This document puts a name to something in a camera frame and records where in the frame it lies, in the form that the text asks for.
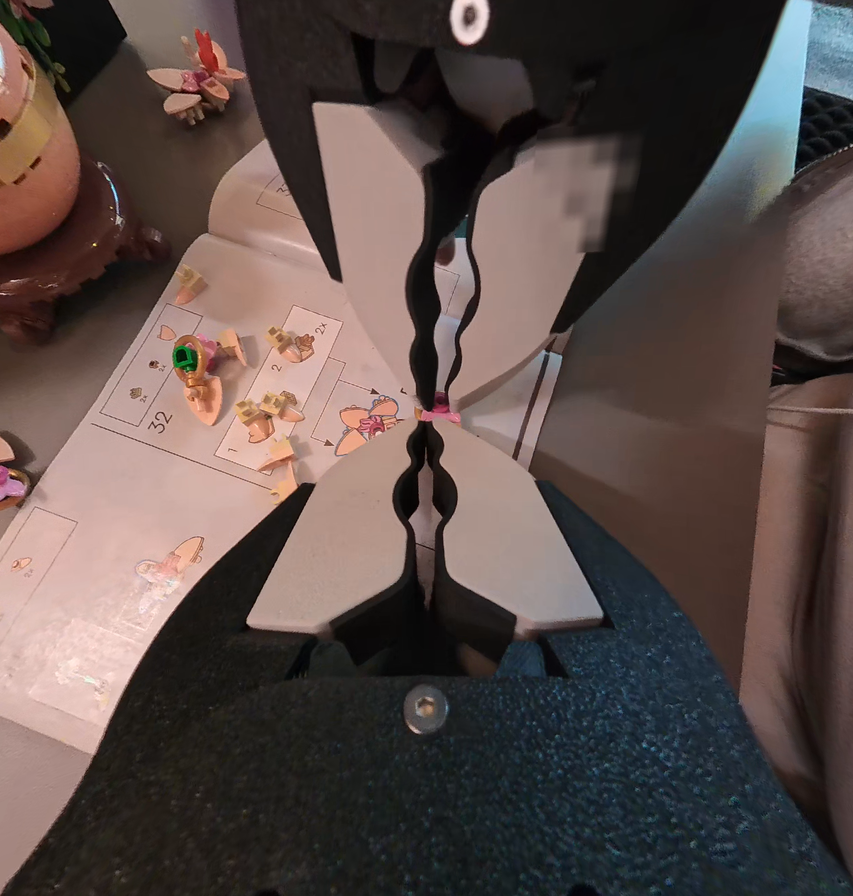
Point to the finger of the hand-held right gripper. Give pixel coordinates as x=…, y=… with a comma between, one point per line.
x=370, y=196
x=517, y=294

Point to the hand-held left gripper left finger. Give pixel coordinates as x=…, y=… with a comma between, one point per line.
x=335, y=553

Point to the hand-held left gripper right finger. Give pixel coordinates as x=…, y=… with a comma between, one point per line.
x=517, y=553

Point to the pink flower brick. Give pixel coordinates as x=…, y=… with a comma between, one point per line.
x=442, y=413

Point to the grey desk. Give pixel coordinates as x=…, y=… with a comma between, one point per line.
x=643, y=420

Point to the tan petal brick piece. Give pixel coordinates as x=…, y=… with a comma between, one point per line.
x=188, y=285
x=285, y=346
x=286, y=486
x=252, y=423
x=280, y=407
x=278, y=456

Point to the black mesh chair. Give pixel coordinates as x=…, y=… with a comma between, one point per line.
x=843, y=119

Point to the assembled brick orchid flower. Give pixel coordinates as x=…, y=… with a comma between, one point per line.
x=195, y=80

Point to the brick instruction booklet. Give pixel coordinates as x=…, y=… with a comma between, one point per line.
x=83, y=525

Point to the person in beige hoodie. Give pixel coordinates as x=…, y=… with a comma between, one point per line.
x=818, y=560

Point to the dark box with flower print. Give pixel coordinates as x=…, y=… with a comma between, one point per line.
x=90, y=35

